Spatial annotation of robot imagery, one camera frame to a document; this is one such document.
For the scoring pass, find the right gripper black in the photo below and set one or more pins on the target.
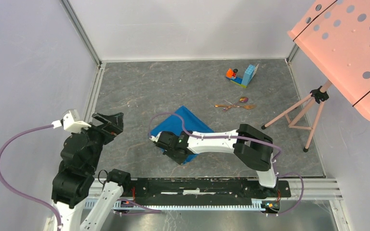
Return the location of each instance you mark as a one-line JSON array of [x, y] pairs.
[[179, 160]]

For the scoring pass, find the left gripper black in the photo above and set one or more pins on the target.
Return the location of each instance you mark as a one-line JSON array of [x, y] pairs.
[[113, 125]]

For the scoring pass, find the blue cloth napkin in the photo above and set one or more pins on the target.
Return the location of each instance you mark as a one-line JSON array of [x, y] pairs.
[[184, 120]]

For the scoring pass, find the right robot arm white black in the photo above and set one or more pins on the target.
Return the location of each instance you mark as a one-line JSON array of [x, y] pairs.
[[252, 147]]

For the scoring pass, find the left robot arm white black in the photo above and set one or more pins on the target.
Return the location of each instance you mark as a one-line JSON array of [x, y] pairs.
[[80, 156]]

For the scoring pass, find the iridescent spoon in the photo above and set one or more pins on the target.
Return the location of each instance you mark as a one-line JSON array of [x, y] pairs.
[[241, 100]]

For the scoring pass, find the toy brick set colourful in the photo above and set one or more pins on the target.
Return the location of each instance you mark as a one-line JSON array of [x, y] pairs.
[[232, 75]]

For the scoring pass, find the pink perforated music stand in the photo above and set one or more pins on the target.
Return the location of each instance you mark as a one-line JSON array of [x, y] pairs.
[[335, 36]]

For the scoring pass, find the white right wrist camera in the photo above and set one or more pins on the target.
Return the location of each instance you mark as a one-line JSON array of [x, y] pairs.
[[154, 138]]

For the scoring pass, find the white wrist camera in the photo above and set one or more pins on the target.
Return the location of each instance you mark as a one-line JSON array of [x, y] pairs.
[[154, 138], [71, 122]]

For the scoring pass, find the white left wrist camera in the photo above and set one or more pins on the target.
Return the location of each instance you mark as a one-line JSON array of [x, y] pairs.
[[71, 122]]

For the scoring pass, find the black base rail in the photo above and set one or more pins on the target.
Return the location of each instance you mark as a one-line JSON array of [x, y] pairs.
[[157, 195]]

